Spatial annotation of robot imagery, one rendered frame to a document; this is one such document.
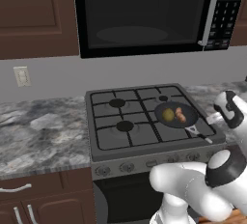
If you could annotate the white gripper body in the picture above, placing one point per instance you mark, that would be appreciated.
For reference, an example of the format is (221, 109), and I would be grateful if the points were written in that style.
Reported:
(214, 118)

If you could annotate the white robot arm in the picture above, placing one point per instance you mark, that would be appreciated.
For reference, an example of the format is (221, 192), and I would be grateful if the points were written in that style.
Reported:
(193, 186)

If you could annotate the black frying pan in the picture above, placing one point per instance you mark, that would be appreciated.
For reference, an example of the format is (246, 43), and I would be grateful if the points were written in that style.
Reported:
(189, 117)

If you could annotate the yellow-green potato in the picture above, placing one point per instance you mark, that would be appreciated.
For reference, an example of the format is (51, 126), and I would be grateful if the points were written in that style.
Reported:
(168, 115)

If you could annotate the orange sausage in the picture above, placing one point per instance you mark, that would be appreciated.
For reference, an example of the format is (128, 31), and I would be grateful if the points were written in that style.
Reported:
(181, 115)

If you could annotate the grey stove knob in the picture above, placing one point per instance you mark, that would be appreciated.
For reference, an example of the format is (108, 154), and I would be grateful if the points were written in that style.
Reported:
(193, 156)
(126, 167)
(173, 159)
(103, 170)

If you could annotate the black microwave oven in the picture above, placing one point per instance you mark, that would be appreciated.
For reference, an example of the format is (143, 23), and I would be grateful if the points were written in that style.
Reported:
(225, 12)

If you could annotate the grey gas stove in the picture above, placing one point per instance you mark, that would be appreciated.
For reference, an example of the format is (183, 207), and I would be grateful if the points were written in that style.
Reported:
(106, 128)

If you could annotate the black oven door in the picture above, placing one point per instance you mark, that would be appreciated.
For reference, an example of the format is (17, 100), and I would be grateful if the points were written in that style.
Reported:
(128, 199)

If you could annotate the black microwave door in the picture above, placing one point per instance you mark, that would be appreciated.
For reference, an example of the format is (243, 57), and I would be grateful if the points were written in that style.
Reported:
(141, 12)

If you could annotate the brown drawer front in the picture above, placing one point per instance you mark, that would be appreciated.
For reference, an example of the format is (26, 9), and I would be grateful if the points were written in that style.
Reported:
(58, 182)

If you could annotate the brown base cupboard door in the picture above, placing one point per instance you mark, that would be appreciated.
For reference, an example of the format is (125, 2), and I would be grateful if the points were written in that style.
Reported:
(8, 215)
(64, 208)

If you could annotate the brown wall cupboard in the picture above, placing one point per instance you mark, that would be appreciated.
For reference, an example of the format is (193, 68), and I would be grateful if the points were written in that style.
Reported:
(240, 25)

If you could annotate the white wall socket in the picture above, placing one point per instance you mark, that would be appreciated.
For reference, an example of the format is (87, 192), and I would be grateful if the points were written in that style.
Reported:
(22, 76)

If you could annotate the brown wall cupboard door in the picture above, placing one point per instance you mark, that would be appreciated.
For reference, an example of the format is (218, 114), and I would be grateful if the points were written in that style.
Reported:
(35, 15)

